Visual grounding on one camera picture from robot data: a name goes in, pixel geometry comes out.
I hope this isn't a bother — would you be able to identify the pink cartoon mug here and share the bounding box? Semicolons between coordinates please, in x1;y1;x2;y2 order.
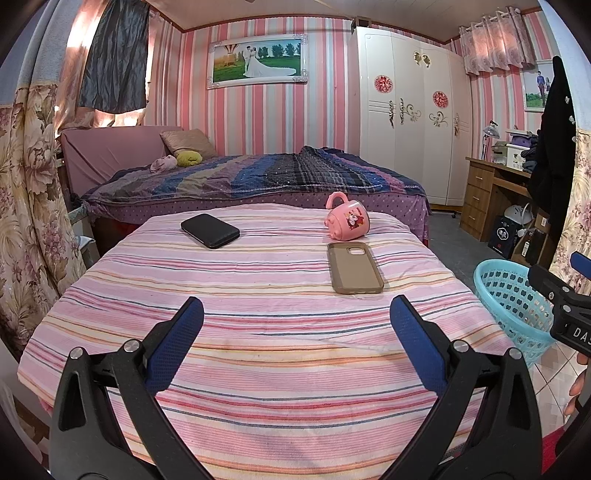
324;192;370;241

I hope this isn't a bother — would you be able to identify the pink window curtain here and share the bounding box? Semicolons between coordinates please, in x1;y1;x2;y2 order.
55;0;109;130

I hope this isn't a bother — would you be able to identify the bed with striped blanket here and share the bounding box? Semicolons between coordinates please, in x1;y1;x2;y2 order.
81;145;428;206

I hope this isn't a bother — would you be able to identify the light blue plastic basket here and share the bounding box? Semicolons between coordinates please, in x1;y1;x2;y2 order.
473;258;557;367

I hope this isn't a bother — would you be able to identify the black hanging coat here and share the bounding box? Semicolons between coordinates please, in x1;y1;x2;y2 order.
526;55;578;227

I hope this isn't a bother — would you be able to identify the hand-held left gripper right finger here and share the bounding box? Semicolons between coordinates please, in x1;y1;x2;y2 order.
389;295;543;480

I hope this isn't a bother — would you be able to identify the wooden desk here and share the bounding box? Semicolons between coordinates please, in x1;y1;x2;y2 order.
459;156;550;243

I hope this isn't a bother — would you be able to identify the pink bundled cloth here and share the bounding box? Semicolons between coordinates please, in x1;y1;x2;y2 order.
150;154;178;175

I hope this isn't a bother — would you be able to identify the white round appliance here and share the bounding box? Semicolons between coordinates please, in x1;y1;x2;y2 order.
503;205;532;227

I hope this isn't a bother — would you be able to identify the pink striped blanket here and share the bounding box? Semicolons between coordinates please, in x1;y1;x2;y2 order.
17;205;522;480

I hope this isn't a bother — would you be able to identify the dark window cloth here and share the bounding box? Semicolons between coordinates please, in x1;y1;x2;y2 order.
78;0;151;113

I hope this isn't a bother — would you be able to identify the pink valance curtain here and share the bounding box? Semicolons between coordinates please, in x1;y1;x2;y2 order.
458;6;539;75

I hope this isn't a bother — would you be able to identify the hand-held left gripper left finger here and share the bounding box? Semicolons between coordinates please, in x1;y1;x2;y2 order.
48;296;205;480

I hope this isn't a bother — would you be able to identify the white wardrobe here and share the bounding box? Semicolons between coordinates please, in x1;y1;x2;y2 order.
355;25;474;213

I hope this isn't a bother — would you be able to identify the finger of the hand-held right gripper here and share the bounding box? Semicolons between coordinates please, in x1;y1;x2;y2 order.
570;251;591;281
527;264;577;320

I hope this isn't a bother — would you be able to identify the floral curtain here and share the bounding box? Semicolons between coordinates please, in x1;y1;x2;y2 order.
549;129;591;282
0;0;93;361

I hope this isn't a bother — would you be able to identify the tan pillow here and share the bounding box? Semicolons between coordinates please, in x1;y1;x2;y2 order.
160;129;218;160

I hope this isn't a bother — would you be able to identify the black smartphone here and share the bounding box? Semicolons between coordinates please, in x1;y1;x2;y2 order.
180;213;241;250

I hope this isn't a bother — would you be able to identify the person's right hand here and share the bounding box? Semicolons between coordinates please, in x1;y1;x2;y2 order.
563;367;591;416

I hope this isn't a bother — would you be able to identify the framed wedding photo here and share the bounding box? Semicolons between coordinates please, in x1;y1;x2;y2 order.
206;33;309;90

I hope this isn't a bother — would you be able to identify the desk lamp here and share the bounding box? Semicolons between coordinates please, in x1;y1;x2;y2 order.
480;120;499;160

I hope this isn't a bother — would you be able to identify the tan phone case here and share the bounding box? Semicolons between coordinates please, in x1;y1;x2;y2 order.
327;241;385;295

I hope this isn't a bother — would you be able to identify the small framed photo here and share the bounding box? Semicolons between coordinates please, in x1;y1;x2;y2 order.
523;60;555;113

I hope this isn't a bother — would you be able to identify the black box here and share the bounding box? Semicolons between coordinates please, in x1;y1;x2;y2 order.
488;216;522;259

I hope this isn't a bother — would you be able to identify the purple padded headboard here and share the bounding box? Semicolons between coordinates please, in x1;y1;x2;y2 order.
60;126;185;197

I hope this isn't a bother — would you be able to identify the white storage box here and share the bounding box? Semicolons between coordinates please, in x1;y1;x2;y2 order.
505;144;532;169

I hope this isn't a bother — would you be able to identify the purple dotted bed sheet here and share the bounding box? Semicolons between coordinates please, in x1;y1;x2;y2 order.
90;190;433;241

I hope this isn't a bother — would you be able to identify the wooden crate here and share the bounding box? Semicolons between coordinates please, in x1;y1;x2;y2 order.
512;228;549;269

